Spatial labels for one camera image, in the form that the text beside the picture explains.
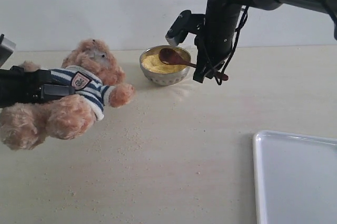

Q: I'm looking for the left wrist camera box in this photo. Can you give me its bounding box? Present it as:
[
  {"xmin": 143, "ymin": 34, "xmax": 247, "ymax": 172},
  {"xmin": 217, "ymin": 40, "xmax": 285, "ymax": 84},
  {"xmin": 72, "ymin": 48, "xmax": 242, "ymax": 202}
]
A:
[{"xmin": 0, "ymin": 34, "xmax": 16, "ymax": 67}]

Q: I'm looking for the steel bowl of yellow grain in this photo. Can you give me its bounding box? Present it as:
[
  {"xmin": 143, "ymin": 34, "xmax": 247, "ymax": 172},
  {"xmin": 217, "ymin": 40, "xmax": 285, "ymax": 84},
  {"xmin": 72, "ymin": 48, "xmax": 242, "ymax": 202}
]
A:
[{"xmin": 140, "ymin": 45, "xmax": 191, "ymax": 86}]

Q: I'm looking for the white rectangular tray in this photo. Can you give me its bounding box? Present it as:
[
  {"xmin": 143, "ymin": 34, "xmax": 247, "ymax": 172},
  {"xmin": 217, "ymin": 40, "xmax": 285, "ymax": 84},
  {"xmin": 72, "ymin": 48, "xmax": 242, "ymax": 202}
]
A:
[{"xmin": 253, "ymin": 130, "xmax": 336, "ymax": 224}]

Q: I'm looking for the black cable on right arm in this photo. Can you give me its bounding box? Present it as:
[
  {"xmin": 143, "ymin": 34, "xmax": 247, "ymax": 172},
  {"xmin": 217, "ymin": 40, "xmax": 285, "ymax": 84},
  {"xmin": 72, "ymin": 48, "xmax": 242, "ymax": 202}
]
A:
[{"xmin": 202, "ymin": 0, "xmax": 282, "ymax": 86}]

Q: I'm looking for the dark red wooden spoon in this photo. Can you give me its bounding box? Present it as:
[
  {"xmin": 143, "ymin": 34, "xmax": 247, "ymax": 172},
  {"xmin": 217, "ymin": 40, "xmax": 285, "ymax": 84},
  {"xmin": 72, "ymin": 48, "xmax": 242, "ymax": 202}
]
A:
[{"xmin": 158, "ymin": 48, "xmax": 229, "ymax": 81}]

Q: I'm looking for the beige teddy bear striped sweater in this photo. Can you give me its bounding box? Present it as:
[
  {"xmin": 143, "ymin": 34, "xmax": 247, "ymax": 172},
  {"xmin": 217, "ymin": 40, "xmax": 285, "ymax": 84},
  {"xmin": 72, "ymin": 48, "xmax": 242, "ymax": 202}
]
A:
[{"xmin": 0, "ymin": 38, "xmax": 135, "ymax": 151}]

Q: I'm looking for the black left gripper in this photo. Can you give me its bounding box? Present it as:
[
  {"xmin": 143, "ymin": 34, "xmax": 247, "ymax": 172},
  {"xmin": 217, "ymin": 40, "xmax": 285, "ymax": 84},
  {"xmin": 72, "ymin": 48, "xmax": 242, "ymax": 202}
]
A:
[{"xmin": 1, "ymin": 66, "xmax": 75, "ymax": 108}]

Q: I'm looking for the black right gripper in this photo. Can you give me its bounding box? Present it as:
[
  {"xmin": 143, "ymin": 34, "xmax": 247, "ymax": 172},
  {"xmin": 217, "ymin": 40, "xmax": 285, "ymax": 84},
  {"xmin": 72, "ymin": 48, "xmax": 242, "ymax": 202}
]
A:
[{"xmin": 193, "ymin": 0, "xmax": 248, "ymax": 82}]

